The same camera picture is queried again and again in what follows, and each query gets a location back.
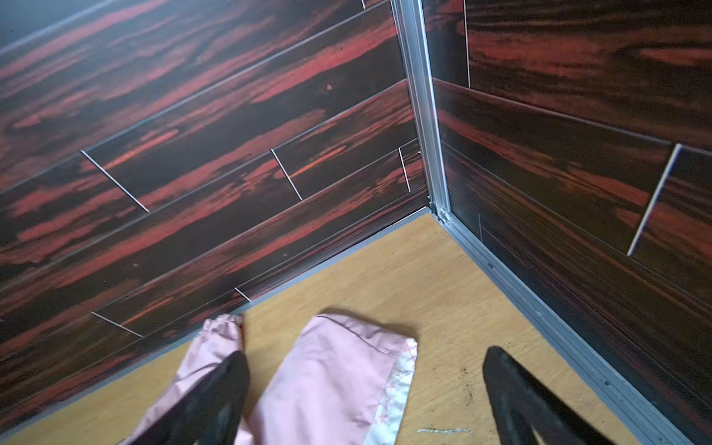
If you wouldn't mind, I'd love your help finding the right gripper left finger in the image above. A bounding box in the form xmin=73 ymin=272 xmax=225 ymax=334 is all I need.
xmin=131 ymin=352 xmax=250 ymax=444

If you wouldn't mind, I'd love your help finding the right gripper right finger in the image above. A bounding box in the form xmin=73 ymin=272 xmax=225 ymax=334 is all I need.
xmin=482 ymin=346 xmax=611 ymax=444

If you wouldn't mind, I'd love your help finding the pink zip jacket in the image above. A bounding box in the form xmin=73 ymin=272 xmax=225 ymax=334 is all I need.
xmin=119 ymin=312 xmax=419 ymax=445

